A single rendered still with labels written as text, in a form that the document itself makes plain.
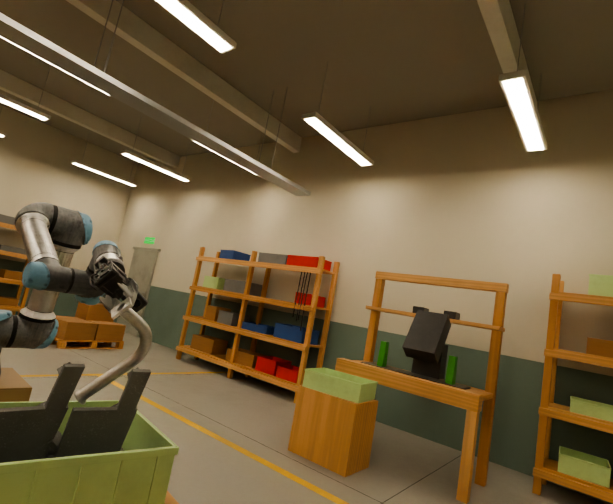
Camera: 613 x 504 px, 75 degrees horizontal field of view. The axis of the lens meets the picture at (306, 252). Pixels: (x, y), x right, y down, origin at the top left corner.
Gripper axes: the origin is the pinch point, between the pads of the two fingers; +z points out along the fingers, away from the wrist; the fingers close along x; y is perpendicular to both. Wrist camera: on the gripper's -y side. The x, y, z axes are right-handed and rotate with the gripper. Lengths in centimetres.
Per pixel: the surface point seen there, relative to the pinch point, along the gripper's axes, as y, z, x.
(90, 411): -10.9, 9.0, -20.7
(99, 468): -15.8, 21.2, -23.7
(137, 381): -12.9, 8.9, -8.7
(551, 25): -145, -188, 425
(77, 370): -0.5, 7.3, -15.1
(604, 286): -339, -54, 298
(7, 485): -2.0, 22.6, -33.3
